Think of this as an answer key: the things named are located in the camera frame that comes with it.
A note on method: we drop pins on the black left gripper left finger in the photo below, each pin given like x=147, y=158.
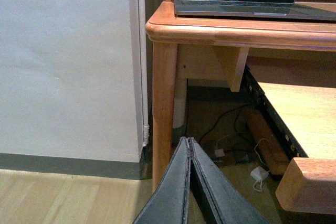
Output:
x=169, y=203

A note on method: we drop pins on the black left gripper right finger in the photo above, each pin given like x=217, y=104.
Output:
x=217, y=198

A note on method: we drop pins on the wooden pull-out keyboard tray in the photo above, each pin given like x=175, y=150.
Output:
x=301, y=97

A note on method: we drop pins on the small white charger plug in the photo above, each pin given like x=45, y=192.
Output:
x=219, y=153

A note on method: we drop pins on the wooden desk foot beam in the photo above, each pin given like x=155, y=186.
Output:
x=267, y=144

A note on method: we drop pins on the wooden desk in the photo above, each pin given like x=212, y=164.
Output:
x=231, y=37

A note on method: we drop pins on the white power adapter with cord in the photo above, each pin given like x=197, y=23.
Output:
x=259, y=174

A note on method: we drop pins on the white wall conduit pipe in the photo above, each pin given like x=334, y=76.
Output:
x=144, y=81

